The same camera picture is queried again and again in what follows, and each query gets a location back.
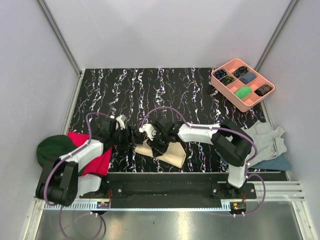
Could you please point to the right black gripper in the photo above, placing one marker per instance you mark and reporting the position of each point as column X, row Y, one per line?
column 157, row 150

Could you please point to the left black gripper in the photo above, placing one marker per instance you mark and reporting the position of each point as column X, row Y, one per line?
column 131, row 139

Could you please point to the beige cloth napkin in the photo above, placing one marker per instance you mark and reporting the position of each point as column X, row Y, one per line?
column 175, row 155

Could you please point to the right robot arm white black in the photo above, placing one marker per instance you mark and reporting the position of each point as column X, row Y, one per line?
column 233, row 144

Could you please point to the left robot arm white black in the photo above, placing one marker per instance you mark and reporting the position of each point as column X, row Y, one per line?
column 70, row 170

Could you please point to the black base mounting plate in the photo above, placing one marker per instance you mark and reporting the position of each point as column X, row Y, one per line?
column 122, row 185

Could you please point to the red folded cloth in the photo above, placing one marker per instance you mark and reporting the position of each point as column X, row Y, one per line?
column 99, row 165

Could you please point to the dark green baseball cap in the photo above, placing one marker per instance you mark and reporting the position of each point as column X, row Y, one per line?
column 53, row 147

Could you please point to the blue patterned rolled sock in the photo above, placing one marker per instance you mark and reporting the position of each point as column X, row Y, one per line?
column 220, row 74

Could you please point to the yellow patterned rolled sock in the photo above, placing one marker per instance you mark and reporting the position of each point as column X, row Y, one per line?
column 226, row 80

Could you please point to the pink divided tray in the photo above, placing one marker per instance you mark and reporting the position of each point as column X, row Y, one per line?
column 228, row 91

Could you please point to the green rolled sock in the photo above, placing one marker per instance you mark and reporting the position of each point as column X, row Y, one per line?
column 243, row 92

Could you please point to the grey t-shirt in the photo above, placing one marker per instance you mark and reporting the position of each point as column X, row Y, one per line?
column 268, row 141

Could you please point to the grey-blue rolled sock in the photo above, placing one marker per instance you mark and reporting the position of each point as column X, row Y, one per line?
column 248, row 77

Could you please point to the dark multicolour rolled sock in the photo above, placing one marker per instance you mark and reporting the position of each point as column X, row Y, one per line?
column 240, row 71

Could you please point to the dark brown rolled sock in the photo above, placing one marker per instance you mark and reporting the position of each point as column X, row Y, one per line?
column 263, row 90

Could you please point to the blue folded cloth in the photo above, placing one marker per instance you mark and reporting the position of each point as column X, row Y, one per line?
column 264, row 161

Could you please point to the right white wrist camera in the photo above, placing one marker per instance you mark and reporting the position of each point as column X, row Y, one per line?
column 149, row 130

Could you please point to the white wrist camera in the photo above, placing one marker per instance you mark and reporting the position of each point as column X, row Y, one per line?
column 149, row 130
column 120, row 122

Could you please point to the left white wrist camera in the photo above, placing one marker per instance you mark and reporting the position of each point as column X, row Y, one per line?
column 120, row 122

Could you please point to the aluminium frame rail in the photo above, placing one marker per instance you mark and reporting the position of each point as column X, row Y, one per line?
column 58, row 35

